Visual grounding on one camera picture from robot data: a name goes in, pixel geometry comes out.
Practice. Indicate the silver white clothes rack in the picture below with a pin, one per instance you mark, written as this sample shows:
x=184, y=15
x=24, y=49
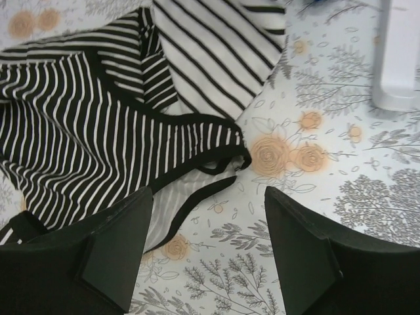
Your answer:
x=396, y=56

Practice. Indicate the floral patterned table mat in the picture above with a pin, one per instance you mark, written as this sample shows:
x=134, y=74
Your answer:
x=313, y=132

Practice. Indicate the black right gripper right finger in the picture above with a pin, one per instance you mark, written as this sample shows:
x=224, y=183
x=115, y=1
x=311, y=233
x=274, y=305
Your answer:
x=327, y=268

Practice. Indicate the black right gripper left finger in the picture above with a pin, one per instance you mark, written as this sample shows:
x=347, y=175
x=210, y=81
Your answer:
x=88, y=267

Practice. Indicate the white black thin striped tank top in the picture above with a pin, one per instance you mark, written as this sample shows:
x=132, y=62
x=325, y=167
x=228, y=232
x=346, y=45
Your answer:
x=220, y=53

